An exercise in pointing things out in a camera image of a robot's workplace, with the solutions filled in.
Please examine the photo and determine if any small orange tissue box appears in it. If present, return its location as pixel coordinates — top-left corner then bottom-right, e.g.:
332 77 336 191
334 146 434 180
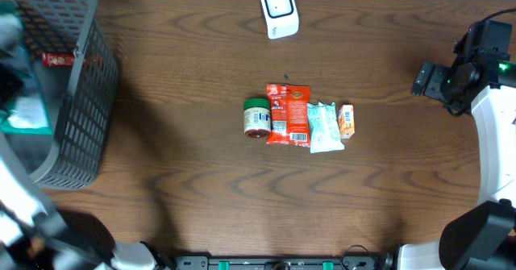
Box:
338 105 356 139

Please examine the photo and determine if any mint green wipes pack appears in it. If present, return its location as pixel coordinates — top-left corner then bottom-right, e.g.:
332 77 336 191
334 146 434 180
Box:
307 102 345 154

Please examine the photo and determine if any orange red snack bag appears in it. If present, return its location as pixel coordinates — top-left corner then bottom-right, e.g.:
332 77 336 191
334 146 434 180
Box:
266 84 311 147

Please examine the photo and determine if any green lid glass jar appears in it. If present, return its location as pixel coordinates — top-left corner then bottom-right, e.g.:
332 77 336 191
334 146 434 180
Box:
243 98 271 138

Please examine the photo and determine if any red candy bar wrapper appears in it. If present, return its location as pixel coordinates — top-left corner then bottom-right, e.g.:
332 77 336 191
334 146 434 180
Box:
41 52 102 68

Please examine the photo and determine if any green white gloves package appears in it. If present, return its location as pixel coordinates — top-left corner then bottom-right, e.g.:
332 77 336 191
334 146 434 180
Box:
1 0 52 135

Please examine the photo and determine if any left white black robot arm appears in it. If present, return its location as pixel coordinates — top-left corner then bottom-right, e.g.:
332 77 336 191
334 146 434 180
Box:
1 0 167 269

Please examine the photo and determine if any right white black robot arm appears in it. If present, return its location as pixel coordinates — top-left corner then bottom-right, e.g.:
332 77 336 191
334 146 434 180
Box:
396 61 515 270

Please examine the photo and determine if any white barcode scanner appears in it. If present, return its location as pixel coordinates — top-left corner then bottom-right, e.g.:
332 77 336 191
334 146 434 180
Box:
260 0 300 39

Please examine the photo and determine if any grey plastic mesh basket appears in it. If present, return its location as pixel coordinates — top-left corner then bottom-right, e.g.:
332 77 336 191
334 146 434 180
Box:
6 0 119 190

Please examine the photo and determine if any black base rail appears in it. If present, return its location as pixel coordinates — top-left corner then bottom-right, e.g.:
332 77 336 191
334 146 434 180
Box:
172 254 393 270

